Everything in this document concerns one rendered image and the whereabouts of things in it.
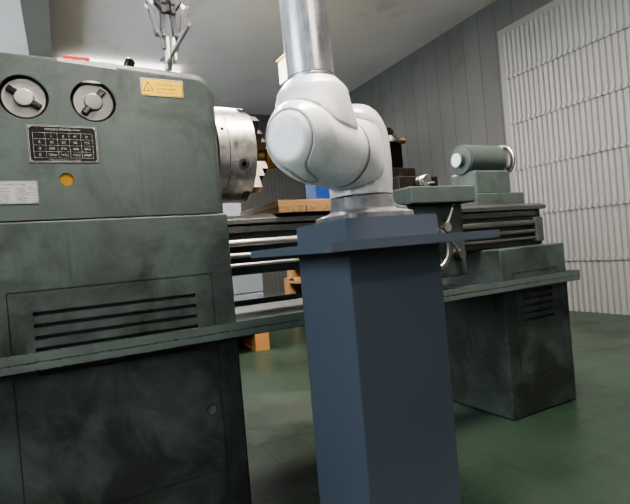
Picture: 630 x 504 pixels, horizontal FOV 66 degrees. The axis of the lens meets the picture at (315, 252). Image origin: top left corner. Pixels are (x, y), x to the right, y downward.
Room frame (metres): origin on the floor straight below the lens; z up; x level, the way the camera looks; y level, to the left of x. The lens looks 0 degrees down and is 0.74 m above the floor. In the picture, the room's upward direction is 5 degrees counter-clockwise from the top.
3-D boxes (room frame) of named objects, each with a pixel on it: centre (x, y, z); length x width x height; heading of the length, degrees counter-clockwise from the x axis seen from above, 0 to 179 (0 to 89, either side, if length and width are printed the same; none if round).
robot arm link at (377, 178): (1.18, -0.12, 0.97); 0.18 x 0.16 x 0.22; 150
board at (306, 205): (1.75, 0.06, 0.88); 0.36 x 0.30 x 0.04; 28
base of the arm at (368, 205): (1.20, -0.14, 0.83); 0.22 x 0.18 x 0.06; 117
